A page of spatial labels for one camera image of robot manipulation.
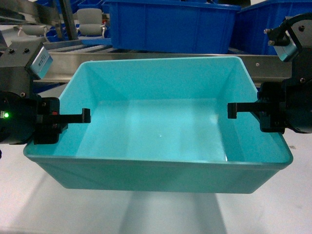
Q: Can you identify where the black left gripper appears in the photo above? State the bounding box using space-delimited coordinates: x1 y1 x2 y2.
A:
0 91 91 145

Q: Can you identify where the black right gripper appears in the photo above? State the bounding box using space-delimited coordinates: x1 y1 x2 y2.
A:
227 81 312 134

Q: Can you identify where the teal plastic bin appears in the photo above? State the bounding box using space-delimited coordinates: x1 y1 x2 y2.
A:
23 57 293 194

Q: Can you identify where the blue bin upper shelf right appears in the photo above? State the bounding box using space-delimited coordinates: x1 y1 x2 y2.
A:
235 0 293 56

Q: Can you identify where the blue bin shelf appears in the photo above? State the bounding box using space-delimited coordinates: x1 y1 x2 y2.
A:
235 0 293 56
105 0 241 54

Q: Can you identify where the blue bin upper shelf centre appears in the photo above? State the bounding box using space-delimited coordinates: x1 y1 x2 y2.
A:
105 0 241 54

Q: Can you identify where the stainless steel shelf rail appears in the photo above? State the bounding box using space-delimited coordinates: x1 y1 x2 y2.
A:
42 52 292 87

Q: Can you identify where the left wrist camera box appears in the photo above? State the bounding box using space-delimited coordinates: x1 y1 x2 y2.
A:
0 40 53 99

